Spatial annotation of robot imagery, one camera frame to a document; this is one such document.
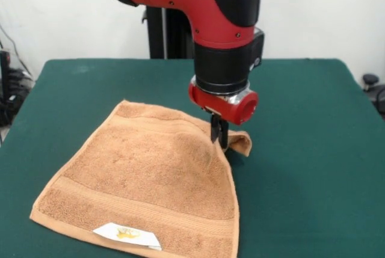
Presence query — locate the grey cable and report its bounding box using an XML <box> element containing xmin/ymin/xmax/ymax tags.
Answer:
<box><xmin>0</xmin><ymin>25</ymin><xmax>32</xmax><ymax>75</ymax></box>

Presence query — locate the orange terry towel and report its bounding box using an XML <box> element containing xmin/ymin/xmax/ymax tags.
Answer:
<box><xmin>29</xmin><ymin>99</ymin><xmax>253</xmax><ymax>258</ymax></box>

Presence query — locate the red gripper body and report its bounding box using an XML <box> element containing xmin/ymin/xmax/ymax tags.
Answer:
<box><xmin>188</xmin><ymin>82</ymin><xmax>259</xmax><ymax>126</ymax></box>

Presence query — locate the dark green table cloth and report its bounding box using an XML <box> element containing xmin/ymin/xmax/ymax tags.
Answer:
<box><xmin>0</xmin><ymin>58</ymin><xmax>385</xmax><ymax>258</ymax></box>

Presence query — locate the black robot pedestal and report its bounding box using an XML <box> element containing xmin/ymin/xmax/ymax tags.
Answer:
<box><xmin>140</xmin><ymin>0</ymin><xmax>262</xmax><ymax>60</ymax></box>

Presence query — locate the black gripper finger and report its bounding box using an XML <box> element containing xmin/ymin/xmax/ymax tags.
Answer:
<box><xmin>210</xmin><ymin>114</ymin><xmax>221</xmax><ymax>144</ymax></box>
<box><xmin>218</xmin><ymin>118</ymin><xmax>230</xmax><ymax>153</ymax></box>

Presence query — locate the black equipment stack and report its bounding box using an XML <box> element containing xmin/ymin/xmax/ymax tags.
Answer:
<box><xmin>0</xmin><ymin>49</ymin><xmax>34</xmax><ymax>127</ymax></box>

